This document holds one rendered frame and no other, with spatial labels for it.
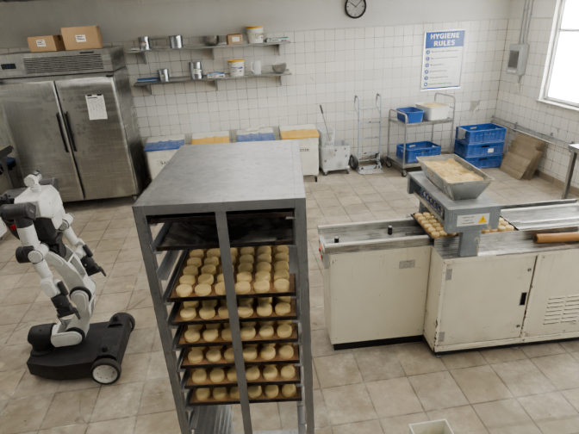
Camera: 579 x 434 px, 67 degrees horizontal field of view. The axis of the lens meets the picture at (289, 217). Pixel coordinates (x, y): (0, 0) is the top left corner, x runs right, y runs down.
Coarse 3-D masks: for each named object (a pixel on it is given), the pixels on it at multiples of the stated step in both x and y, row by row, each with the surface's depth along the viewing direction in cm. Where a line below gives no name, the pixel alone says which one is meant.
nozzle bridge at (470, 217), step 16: (416, 176) 317; (416, 192) 323; (432, 192) 287; (432, 208) 295; (448, 208) 262; (464, 208) 261; (480, 208) 262; (496, 208) 263; (448, 224) 264; (464, 224) 265; (480, 224) 266; (496, 224) 268; (464, 240) 270; (464, 256) 275
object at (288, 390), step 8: (288, 384) 158; (200, 392) 157; (208, 392) 157; (216, 392) 156; (224, 392) 156; (232, 392) 156; (248, 392) 156; (256, 392) 156; (264, 392) 158; (272, 392) 155; (280, 392) 158; (288, 392) 155; (296, 392) 157; (192, 400) 156; (200, 400) 156; (208, 400) 156; (216, 400) 155; (224, 400) 155
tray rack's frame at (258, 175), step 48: (240, 144) 175; (288, 144) 171; (144, 192) 130; (192, 192) 128; (240, 192) 126; (288, 192) 124; (144, 240) 125; (240, 336) 140; (240, 384) 149; (240, 432) 247; (288, 432) 245
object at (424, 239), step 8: (552, 224) 298; (560, 224) 297; (568, 224) 296; (576, 224) 297; (368, 240) 290; (376, 240) 289; (384, 240) 288; (392, 240) 289; (400, 240) 289; (408, 240) 290; (416, 240) 290; (424, 240) 291; (432, 240) 292; (328, 248) 287; (336, 248) 287; (344, 248) 288; (352, 248) 288; (360, 248) 289; (368, 248) 289; (376, 248) 290; (384, 248) 291
